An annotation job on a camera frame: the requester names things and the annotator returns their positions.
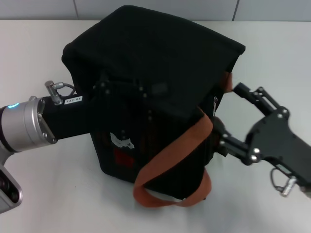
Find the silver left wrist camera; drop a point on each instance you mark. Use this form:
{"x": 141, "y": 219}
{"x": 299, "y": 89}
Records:
{"x": 9, "y": 189}

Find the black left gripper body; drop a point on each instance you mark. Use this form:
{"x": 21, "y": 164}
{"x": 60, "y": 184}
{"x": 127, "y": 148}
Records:
{"x": 70, "y": 116}

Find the silver zipper pull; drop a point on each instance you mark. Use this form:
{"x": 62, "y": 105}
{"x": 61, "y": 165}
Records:
{"x": 215, "y": 106}

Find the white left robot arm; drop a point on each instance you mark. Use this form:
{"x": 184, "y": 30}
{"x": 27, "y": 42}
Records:
{"x": 22, "y": 126}

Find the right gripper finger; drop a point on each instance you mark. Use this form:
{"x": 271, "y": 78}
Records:
{"x": 260, "y": 97}
{"x": 233, "y": 143}

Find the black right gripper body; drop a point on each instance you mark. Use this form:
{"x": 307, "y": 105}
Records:
{"x": 274, "y": 138}

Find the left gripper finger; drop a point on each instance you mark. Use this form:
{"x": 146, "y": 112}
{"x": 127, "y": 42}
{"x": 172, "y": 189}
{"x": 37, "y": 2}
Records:
{"x": 126, "y": 88}
{"x": 149, "y": 115}

